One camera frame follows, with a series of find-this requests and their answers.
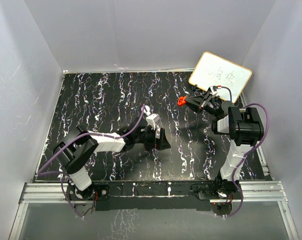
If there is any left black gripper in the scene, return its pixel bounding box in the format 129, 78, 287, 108
134, 125, 170, 151

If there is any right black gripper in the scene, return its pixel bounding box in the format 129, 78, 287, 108
184, 91, 221, 119

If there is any red earbud charging case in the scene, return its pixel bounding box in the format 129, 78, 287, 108
177, 96, 187, 107

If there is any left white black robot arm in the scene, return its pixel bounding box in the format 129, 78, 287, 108
52, 123, 171, 200

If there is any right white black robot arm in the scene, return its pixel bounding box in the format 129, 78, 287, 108
178, 91, 265, 199

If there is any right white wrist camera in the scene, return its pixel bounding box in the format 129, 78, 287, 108
208, 85, 221, 97

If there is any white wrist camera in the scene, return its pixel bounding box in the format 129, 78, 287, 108
143, 105, 160, 130
208, 85, 221, 97

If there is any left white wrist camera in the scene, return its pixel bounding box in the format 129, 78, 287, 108
143, 105, 160, 130

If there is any small whiteboard yellow frame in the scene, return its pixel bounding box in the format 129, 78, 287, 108
189, 51, 253, 103

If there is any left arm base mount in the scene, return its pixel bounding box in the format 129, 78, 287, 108
66, 183, 110, 202

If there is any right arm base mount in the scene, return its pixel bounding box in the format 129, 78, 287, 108
190, 183, 238, 200

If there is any aluminium front rail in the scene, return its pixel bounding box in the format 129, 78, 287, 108
19, 181, 288, 204

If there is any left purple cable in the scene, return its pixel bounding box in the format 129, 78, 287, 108
37, 103, 147, 177

